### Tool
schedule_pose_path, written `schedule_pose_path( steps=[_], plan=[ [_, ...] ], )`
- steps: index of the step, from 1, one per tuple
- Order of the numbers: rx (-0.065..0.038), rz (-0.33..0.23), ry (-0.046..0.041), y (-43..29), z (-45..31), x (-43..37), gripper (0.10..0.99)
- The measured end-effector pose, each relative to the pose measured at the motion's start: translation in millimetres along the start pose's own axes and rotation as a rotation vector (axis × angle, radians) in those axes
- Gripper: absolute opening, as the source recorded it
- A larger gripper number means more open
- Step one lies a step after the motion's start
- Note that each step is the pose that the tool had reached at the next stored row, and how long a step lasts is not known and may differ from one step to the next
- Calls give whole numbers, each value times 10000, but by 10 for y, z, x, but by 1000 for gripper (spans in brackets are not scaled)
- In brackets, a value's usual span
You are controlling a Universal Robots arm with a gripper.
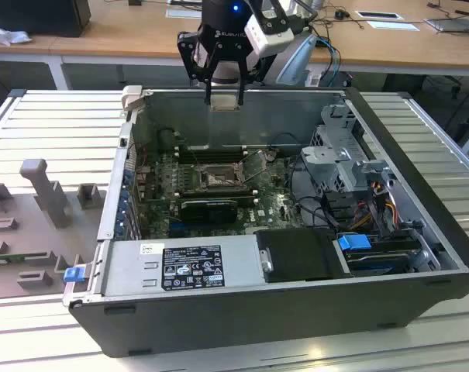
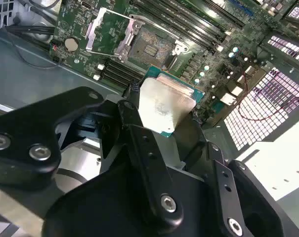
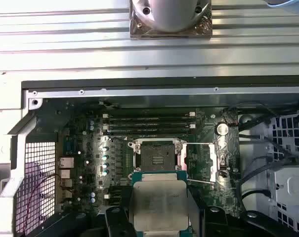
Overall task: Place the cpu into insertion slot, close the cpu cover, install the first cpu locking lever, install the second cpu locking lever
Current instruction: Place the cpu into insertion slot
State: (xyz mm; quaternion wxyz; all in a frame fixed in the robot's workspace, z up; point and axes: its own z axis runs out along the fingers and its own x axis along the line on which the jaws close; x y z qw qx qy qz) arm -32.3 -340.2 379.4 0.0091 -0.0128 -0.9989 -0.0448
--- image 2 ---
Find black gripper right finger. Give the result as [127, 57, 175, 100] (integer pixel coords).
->
[180, 112, 299, 237]

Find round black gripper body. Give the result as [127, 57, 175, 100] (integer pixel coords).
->
[42, 160, 220, 237]

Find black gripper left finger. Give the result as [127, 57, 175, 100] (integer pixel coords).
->
[0, 86, 185, 235]

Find silver-topped CPU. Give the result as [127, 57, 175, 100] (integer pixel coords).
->
[138, 65, 206, 138]

